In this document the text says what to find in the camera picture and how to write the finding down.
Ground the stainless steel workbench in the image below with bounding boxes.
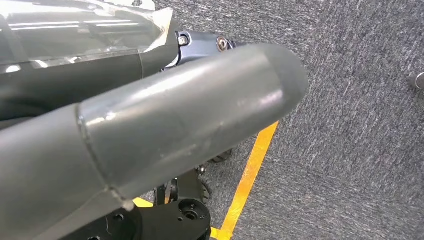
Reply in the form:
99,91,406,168
407,72,424,90

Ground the yellow floor tape square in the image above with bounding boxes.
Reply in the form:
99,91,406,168
132,120,280,240

